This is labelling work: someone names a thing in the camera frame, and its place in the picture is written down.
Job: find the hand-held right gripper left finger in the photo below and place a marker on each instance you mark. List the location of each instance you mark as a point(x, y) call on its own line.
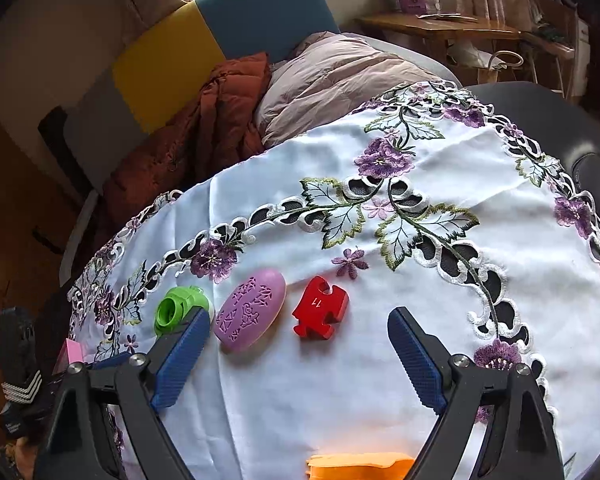
point(180, 360)

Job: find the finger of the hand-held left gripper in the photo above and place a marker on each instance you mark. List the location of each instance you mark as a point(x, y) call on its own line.
point(107, 361)

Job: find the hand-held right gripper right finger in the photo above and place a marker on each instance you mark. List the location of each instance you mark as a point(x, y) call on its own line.
point(415, 360)

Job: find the pink cardboard box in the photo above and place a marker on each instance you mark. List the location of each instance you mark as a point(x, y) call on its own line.
point(70, 352)

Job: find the purple egg-shaped case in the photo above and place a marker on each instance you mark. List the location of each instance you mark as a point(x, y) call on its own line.
point(250, 310)

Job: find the red puzzle piece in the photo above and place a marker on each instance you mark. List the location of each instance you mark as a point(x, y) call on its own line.
point(315, 310)

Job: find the orange plastic block toy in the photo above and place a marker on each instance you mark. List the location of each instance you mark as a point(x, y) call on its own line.
point(360, 467)

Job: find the white chair armrest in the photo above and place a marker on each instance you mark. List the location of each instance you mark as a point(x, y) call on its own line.
point(80, 230)

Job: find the embroidered floral tablecloth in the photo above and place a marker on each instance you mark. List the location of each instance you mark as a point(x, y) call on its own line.
point(290, 170)

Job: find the rust brown quilted jacket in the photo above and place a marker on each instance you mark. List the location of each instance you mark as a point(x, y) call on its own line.
point(220, 110)

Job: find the beige pink quilted jacket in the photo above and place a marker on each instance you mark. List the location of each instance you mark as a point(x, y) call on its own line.
point(330, 80)

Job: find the white plastic bag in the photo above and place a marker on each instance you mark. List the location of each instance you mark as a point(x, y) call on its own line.
point(465, 55)

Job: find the grey yellow blue sofa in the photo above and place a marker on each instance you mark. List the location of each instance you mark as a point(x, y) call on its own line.
point(180, 50)

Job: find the wooden side desk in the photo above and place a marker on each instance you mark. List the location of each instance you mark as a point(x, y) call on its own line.
point(430, 27)

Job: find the cluttered shelf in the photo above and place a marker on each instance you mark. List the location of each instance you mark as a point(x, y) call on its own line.
point(555, 20)

